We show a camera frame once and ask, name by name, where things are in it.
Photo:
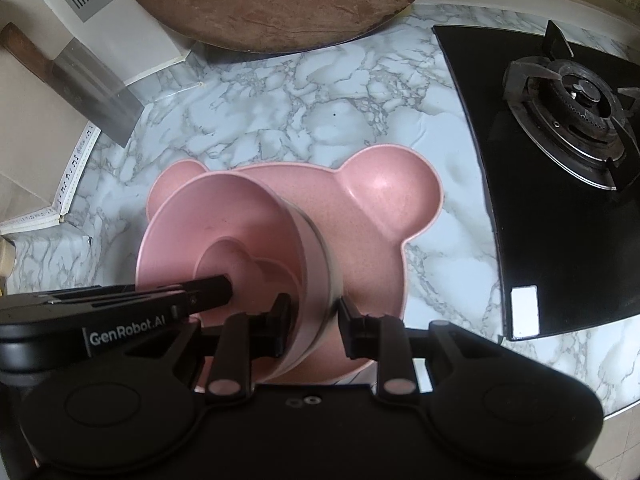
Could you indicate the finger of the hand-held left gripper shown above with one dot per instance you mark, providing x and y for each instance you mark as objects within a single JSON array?
[{"x": 210, "y": 291}]

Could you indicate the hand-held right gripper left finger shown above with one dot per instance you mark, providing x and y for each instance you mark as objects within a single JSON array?
[{"x": 280, "y": 322}]

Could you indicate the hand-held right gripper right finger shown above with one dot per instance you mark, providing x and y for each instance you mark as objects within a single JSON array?
[{"x": 350, "y": 330}]

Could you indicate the pink heart-shaped dish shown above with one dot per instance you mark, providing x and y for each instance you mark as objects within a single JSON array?
[{"x": 262, "y": 270}]

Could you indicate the pink round bowl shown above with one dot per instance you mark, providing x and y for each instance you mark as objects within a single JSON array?
[{"x": 235, "y": 215}]

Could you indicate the pink bear-shaped plate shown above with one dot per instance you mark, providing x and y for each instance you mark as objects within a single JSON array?
[{"x": 370, "y": 240}]

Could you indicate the patterned white edge tape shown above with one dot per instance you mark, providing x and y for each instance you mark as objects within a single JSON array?
[{"x": 75, "y": 170}]

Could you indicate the white label sticker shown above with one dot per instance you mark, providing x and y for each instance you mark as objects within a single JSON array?
[{"x": 525, "y": 311}]

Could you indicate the black glass gas cooktop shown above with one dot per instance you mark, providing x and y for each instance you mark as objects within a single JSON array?
[{"x": 540, "y": 200}]

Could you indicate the white vented box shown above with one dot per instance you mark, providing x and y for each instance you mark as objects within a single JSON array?
[{"x": 125, "y": 20}]

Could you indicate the round wooden cutting board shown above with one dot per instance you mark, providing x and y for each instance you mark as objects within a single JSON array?
[{"x": 275, "y": 0}]

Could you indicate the gas burner with pan support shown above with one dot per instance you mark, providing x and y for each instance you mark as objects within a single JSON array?
[{"x": 570, "y": 105}]

